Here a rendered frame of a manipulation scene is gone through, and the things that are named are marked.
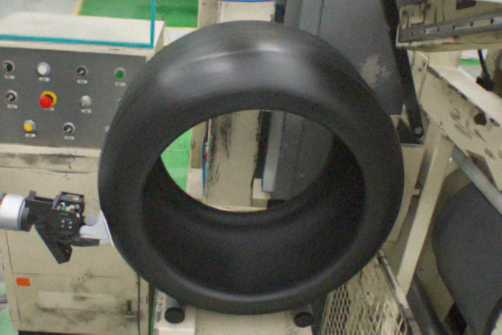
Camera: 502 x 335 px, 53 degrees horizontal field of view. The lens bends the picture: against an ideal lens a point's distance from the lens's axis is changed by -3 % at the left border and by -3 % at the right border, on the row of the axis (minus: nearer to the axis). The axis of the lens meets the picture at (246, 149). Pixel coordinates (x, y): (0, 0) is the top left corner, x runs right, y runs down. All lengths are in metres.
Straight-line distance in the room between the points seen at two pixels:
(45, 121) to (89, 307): 0.77
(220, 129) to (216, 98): 0.46
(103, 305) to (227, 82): 1.43
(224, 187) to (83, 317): 1.01
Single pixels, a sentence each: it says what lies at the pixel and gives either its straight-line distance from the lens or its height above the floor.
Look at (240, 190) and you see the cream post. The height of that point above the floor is 1.00.
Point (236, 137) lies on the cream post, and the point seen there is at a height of 1.15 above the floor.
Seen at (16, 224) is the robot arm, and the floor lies 1.07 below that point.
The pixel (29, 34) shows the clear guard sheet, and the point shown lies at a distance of 1.67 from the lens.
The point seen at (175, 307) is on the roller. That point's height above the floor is 0.92.
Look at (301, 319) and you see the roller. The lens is 1.17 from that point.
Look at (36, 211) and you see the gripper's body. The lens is 1.13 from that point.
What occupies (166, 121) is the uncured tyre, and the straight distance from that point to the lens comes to 0.86.
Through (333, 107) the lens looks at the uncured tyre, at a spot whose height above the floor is 1.41.
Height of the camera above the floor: 1.71
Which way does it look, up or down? 26 degrees down
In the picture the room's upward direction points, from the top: 6 degrees clockwise
